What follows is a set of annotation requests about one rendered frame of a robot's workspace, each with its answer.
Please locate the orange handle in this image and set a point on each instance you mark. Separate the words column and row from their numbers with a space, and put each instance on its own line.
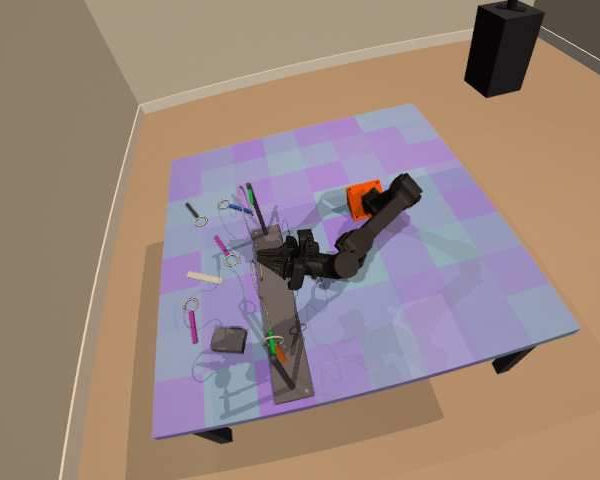
column 277, row 348

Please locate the magenta handle with beige loop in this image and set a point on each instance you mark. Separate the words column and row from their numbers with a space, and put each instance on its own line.
column 226, row 252
column 192, row 321

